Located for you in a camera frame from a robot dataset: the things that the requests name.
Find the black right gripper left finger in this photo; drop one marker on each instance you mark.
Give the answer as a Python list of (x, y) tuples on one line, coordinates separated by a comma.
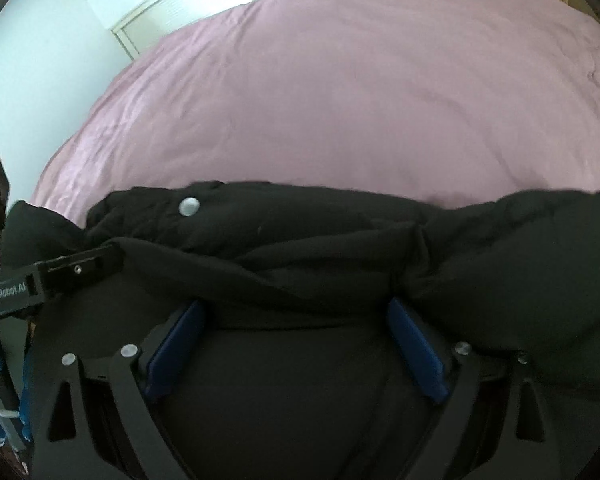
[(64, 446)]

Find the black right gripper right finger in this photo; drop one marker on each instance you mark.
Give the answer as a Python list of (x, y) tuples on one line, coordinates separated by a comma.
[(491, 420)]

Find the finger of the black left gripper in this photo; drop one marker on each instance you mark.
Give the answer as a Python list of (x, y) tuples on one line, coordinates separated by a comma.
[(70, 273)]

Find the black puffer coat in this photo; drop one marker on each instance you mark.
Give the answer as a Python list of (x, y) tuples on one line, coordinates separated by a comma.
[(289, 368)]

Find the pink bed sheet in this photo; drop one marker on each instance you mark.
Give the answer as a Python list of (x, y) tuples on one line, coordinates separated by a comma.
[(452, 102)]

